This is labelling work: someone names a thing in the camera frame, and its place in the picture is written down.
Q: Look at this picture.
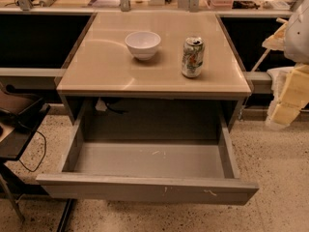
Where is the green white 7up can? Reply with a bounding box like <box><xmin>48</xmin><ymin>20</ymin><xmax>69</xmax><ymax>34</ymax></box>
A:
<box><xmin>182</xmin><ymin>36</ymin><xmax>205</xmax><ymax>78</ymax></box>

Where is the black cable inside cabinet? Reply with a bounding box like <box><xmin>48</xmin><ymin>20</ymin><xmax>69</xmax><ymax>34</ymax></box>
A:
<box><xmin>95</xmin><ymin>98</ymin><xmax>129</xmax><ymax>116</ymax></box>

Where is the open grey top drawer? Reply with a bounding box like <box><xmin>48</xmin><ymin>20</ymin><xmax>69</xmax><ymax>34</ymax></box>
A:
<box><xmin>37</xmin><ymin>99</ymin><xmax>259</xmax><ymax>205</ymax></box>

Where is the white ceramic bowl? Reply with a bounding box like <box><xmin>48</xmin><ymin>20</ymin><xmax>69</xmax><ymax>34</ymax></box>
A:
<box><xmin>125</xmin><ymin>31</ymin><xmax>161</xmax><ymax>61</ymax></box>

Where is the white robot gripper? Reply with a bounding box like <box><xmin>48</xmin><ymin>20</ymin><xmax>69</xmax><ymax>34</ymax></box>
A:
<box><xmin>262</xmin><ymin>0</ymin><xmax>309</xmax><ymax>128</ymax></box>

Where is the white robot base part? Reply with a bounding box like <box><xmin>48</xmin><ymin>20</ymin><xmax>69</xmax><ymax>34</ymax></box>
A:
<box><xmin>267</xmin><ymin>67</ymin><xmax>293</xmax><ymax>93</ymax></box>

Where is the black cable on floor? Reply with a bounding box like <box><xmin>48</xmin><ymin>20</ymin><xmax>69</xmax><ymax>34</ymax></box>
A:
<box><xmin>18</xmin><ymin>130</ymin><xmax>48</xmax><ymax>174</ymax></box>

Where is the dark side table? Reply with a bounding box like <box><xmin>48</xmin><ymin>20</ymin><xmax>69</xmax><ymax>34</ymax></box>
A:
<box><xmin>0</xmin><ymin>86</ymin><xmax>50</xmax><ymax>222</ymax></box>

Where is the beige top cabinet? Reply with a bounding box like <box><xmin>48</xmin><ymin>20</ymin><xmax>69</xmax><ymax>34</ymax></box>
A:
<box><xmin>57</xmin><ymin>11</ymin><xmax>251</xmax><ymax>120</ymax></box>

